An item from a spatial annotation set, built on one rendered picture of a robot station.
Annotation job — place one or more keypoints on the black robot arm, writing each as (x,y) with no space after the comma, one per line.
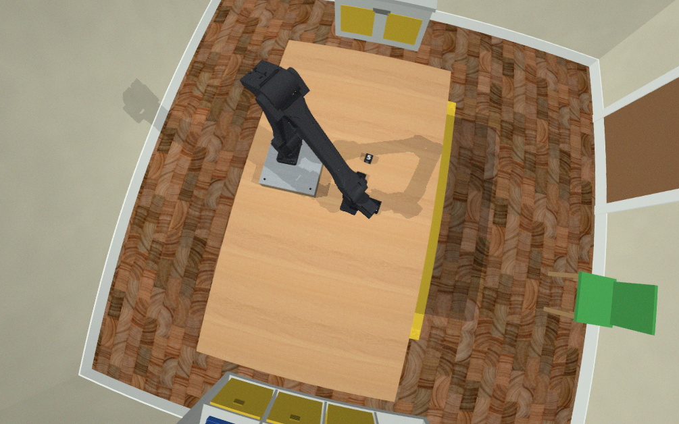
(280,93)

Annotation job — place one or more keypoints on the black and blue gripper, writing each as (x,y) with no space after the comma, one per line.
(345,207)

